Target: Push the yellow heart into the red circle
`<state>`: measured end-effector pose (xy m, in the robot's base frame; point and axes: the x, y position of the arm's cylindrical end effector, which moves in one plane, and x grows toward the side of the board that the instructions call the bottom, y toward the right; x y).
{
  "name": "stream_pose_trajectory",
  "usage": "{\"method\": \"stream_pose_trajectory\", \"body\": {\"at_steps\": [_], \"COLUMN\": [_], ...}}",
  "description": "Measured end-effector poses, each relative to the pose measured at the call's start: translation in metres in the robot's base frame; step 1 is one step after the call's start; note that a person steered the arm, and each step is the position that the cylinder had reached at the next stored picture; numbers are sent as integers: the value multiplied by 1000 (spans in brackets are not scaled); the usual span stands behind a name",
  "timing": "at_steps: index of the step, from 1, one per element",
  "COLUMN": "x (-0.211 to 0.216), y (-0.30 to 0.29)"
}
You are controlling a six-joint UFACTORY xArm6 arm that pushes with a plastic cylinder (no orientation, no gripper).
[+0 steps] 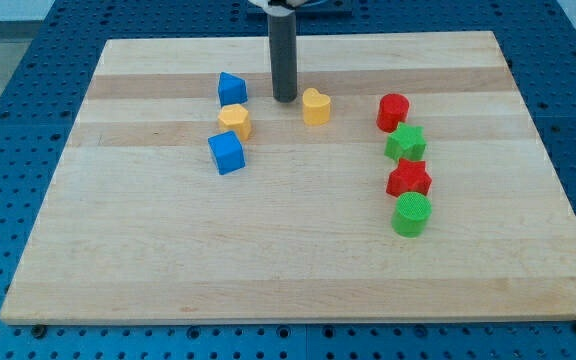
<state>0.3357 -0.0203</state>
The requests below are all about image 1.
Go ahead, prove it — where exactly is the blue cube block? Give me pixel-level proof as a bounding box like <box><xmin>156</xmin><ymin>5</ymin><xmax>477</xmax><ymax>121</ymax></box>
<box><xmin>207</xmin><ymin>131</ymin><xmax>246</xmax><ymax>175</ymax></box>

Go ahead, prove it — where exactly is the blue triangular prism block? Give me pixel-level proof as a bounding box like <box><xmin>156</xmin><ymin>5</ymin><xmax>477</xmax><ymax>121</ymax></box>
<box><xmin>217</xmin><ymin>72</ymin><xmax>248</xmax><ymax>107</ymax></box>

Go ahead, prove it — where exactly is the green cylinder block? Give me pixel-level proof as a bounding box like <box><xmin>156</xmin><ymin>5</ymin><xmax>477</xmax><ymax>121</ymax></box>
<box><xmin>391</xmin><ymin>192</ymin><xmax>432</xmax><ymax>238</ymax></box>

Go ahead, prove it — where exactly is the light wooden board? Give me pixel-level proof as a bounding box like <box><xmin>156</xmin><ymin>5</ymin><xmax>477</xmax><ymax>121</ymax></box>
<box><xmin>0</xmin><ymin>31</ymin><xmax>576</xmax><ymax>325</ymax></box>

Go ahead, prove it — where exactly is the green star block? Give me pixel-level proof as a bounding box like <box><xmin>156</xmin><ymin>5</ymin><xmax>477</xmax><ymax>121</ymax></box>
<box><xmin>384</xmin><ymin>122</ymin><xmax>427</xmax><ymax>162</ymax></box>

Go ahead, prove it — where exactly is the red star block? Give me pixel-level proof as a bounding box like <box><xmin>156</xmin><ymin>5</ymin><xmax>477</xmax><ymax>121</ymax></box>
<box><xmin>386</xmin><ymin>158</ymin><xmax>432</xmax><ymax>197</ymax></box>

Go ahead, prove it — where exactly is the yellow heart block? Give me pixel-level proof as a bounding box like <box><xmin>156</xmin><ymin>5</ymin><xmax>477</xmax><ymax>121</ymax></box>
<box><xmin>302</xmin><ymin>88</ymin><xmax>332</xmax><ymax>126</ymax></box>

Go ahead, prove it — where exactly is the red cylinder block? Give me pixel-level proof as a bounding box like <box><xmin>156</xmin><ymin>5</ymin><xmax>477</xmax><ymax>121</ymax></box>
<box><xmin>376</xmin><ymin>93</ymin><xmax>410</xmax><ymax>133</ymax></box>

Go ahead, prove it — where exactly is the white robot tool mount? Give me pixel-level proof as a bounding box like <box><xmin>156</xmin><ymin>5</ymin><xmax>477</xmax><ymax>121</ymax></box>
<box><xmin>249</xmin><ymin>0</ymin><xmax>310</xmax><ymax>16</ymax></box>

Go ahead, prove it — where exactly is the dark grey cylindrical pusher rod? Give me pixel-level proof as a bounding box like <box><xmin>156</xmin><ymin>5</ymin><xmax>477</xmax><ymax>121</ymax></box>
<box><xmin>267</xmin><ymin>8</ymin><xmax>297</xmax><ymax>103</ymax></box>

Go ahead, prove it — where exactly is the yellow pentagon block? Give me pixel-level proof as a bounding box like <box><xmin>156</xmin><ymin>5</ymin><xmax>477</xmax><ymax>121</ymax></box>
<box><xmin>217</xmin><ymin>104</ymin><xmax>252</xmax><ymax>141</ymax></box>

